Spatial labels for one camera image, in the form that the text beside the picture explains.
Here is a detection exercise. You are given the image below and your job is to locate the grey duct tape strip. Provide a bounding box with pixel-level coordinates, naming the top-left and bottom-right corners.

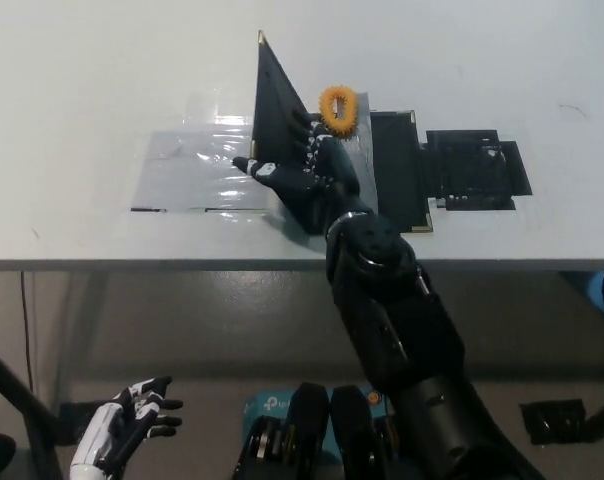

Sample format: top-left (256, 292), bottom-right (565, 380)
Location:
top-left (339, 91), bottom-right (382, 217)

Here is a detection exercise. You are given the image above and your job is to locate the white and black left hand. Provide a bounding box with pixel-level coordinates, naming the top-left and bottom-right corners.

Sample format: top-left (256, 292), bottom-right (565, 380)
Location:
top-left (70, 375), bottom-right (184, 469)

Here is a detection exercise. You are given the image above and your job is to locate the thin black cable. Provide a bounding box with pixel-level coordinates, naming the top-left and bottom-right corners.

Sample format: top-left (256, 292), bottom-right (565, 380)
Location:
top-left (20, 272), bottom-right (36, 401)

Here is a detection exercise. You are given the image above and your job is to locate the orange spiky ring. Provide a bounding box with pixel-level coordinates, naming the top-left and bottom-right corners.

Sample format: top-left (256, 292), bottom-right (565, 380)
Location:
top-left (317, 85), bottom-right (359, 139)

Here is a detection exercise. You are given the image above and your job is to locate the teal TP-Link box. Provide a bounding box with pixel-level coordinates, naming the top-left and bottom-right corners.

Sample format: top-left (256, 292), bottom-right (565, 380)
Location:
top-left (242, 388), bottom-right (384, 469)

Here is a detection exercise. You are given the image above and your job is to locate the black USC diary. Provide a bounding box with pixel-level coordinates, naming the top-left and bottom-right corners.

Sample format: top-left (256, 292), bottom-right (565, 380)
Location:
top-left (250, 29), bottom-right (436, 236)

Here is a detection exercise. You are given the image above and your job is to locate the clear plastic taped sheet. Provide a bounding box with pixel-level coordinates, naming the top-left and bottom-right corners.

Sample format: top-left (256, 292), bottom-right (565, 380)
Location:
top-left (130, 94), bottom-right (283, 217)

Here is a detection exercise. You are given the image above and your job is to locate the black tape patch on desk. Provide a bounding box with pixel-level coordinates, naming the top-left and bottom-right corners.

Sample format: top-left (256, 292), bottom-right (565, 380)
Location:
top-left (419, 129), bottom-right (533, 212)

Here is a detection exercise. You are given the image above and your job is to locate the black right hand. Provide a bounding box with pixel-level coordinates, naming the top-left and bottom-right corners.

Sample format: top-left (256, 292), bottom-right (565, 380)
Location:
top-left (231, 112), bottom-right (378, 236)

